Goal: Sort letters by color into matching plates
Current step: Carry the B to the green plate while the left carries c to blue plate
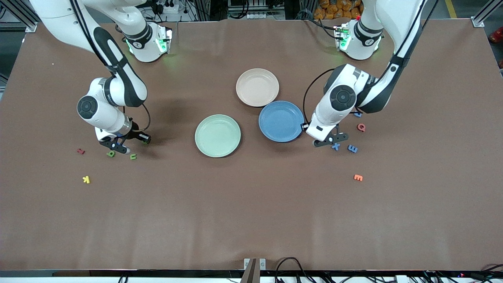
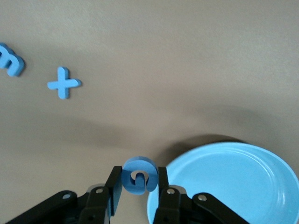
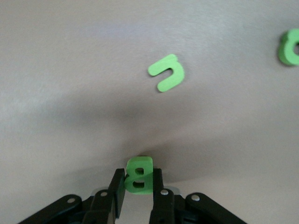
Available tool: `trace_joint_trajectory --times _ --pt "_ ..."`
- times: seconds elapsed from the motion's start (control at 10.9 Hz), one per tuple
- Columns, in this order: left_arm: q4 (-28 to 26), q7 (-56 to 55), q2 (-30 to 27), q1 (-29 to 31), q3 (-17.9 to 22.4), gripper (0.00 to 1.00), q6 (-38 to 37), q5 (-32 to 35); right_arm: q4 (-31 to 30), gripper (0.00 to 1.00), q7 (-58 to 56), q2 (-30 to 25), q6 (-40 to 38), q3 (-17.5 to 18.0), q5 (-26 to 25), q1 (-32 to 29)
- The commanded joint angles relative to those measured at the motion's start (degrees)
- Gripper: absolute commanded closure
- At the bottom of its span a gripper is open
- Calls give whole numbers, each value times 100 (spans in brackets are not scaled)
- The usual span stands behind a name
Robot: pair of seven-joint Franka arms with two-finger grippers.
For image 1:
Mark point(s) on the orange foam letter E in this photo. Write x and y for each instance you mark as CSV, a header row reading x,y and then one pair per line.
x,y
358,177

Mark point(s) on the silver mounting bracket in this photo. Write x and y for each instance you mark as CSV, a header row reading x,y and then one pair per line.
x,y
262,264

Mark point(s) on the pink foam letter Q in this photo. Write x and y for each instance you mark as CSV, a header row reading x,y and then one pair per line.
x,y
361,127

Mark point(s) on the aluminium frame post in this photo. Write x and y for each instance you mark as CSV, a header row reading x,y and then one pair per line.
x,y
28,28
478,22

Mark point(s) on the green plate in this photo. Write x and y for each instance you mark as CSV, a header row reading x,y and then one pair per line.
x,y
217,135

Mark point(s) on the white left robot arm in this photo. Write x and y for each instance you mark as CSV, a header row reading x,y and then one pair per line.
x,y
330,114

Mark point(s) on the blue foam letter X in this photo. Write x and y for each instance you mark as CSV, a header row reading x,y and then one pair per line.
x,y
335,147

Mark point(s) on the green foam letter U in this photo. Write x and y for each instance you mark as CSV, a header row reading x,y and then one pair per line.
x,y
133,157

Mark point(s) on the orange fruit net bag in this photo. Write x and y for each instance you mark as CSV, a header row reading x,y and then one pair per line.
x,y
334,10

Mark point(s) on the brown mounting post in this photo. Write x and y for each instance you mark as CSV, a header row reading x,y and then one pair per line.
x,y
251,273

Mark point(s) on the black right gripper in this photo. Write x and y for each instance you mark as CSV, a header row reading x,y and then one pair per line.
x,y
137,135

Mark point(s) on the blue foam letter M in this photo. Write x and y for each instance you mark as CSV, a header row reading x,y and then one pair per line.
x,y
352,148

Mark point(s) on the white power strip with plugs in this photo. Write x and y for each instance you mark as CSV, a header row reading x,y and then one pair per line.
x,y
173,8

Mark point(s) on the blue plate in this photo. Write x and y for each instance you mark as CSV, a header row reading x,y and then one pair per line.
x,y
281,121

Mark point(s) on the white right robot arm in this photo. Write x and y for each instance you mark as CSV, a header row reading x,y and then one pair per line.
x,y
106,118

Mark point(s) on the yellow foam letter K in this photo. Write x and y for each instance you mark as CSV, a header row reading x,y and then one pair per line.
x,y
86,179

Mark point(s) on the beige plate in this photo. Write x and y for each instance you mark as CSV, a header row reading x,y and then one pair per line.
x,y
257,87

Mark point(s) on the brown table cover sheet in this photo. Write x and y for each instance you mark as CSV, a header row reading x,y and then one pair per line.
x,y
251,204

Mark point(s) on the small white power strip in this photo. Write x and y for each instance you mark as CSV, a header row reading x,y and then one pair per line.
x,y
255,15

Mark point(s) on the green foam digit nine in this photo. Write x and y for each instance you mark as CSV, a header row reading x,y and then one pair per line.
x,y
111,154

